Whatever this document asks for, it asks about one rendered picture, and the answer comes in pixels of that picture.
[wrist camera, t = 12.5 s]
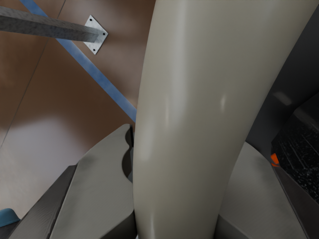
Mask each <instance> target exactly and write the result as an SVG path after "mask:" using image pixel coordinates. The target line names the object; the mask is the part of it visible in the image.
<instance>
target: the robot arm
mask: <svg viewBox="0 0 319 239"><path fill-rule="evenodd" d="M132 147H134V139H133V128H132V124H123V125H122V126H120V127H119V128H118V129H116V130H115V131H114V132H112V133H111V134H110V135H108V136H107V137H105V138H104V139H102V140H101V141H100V142H98V143H97V144H96V145H95V146H93V147H92V148H91V149H90V150H89V151H88V152H87V153H86V154H85V155H84V156H83V157H82V158H81V159H80V160H79V161H78V162H77V164H76V165H69V166H68V168H67V169H66V170H65V171H64V172H63V173H62V174H61V175H60V176H59V177H58V178H57V179H56V181H55V182H54V183H53V184H52V185H51V186H50V187H49V189H48V190H47V191H46V192H45V193H44V194H43V195H42V196H41V198H40V199H39V200H38V201H37V202H36V203H35V204H34V205H33V207H32V208H31V209H30V210H29V211H28V212H27V213H26V215H25V216H24V217H23V218H22V219H19V218H18V216H17V215H16V213H15V212H14V210H13V209H11V208H6V209H3V210H0V239H136V237H137V229H136V222H135V214H134V204H133V184H132V183H131V182H130V181H129V180H128V179H127V178H128V176H129V174H130V173H131V171H132V167H131V156H130V151H131V149H132ZM214 239H319V204H318V203H317V202H316V201H315V200H314V199H313V198H312V197H311V196H310V195H309V194H308V193H307V192H306V191H305V190H304V189H303V188H302V187H301V186H300V185H299V184H298V183H297V182H296V181H295V180H293V179H292V178H291V177H290V176H289V175H288V174H287V173H286V172H285V171H284V170H283V169H282V168H281V167H279V166H273V165H272V164H271V163H270V162H269V161H268V160H267V159H266V158H265V157H264V156H263V155H262V154H261V153H260V152H258V151H257V150H256V149H255V148H254V147H252V146H251V145H250V144H248V143H247V142H244V145H243V147H242V149H241V152H240V154H239V156H238V159H237V161H236V164H235V166H234V169H233V171H232V174H231V177H230V179H229V182H228V185H227V188H226V191H225V194H224V197H223V200H222V203H221V207H220V211H219V214H218V218H217V222H216V228H215V233H214Z"/></svg>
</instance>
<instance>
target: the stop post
mask: <svg viewBox="0 0 319 239"><path fill-rule="evenodd" d="M0 31H6V32H13V33H21V34H28V35H35V36H43V37H53V38H60V39H67V40H75V41H82V42H84V43H85V44H86V45H87V46H88V48H89V49H90V50H91V51H92V52H93V53H94V54H97V52H98V50H99V49H100V47H101V46H102V44H103V43H104V41H105V39H106V38H107V36H108V35H109V34H108V32H107V31H106V30H105V29H104V28H103V27H102V26H101V25H100V24H99V23H98V22H97V21H96V20H95V18H94V17H93V16H92V15H90V17H89V19H88V20H87V22H86V24H85V25H84V26H83V25H79V24H75V23H71V22H67V21H63V20H58V19H55V18H49V17H45V16H41V15H37V14H33V13H29V12H24V11H21V10H16V9H11V8H7V7H3V6H0Z"/></svg>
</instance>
